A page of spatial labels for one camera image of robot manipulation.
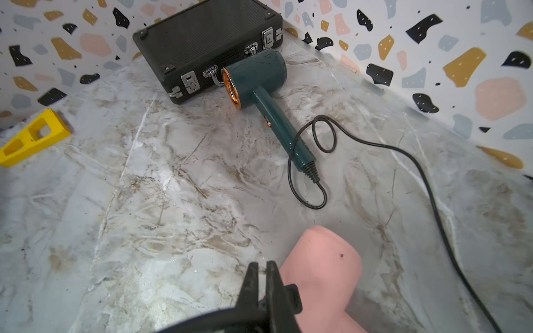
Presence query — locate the black cord of green dryer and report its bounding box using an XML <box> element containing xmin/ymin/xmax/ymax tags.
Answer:
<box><xmin>286</xmin><ymin>114</ymin><xmax>502</xmax><ymax>333</ymax></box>

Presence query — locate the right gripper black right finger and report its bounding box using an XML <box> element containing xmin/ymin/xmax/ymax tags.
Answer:
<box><xmin>265</xmin><ymin>261</ymin><xmax>302</xmax><ymax>332</ymax></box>

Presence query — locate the black flat case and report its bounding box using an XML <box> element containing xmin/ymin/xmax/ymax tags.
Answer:
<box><xmin>133</xmin><ymin>0</ymin><xmax>283</xmax><ymax>105</ymax></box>

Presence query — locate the dark green hair dryer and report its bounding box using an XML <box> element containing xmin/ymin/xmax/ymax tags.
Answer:
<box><xmin>222</xmin><ymin>49</ymin><xmax>320</xmax><ymax>183</ymax></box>

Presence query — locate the pink hair dryer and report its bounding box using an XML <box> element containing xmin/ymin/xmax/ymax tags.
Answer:
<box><xmin>280</xmin><ymin>226</ymin><xmax>365</xmax><ymax>332</ymax></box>

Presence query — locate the yellow plastic triangle frame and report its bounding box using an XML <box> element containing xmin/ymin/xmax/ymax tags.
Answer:
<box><xmin>1</xmin><ymin>108</ymin><xmax>71</xmax><ymax>167</ymax></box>

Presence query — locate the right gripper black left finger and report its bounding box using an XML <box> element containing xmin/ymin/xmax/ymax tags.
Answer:
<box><xmin>234</xmin><ymin>262</ymin><xmax>265</xmax><ymax>321</ymax></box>

